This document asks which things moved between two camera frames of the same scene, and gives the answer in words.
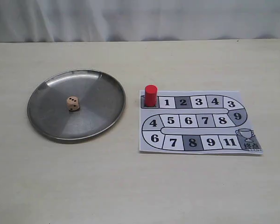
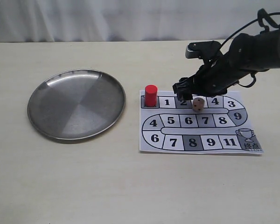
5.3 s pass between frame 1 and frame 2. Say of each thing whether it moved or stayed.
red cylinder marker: stayed
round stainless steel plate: stayed
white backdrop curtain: stayed
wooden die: moved
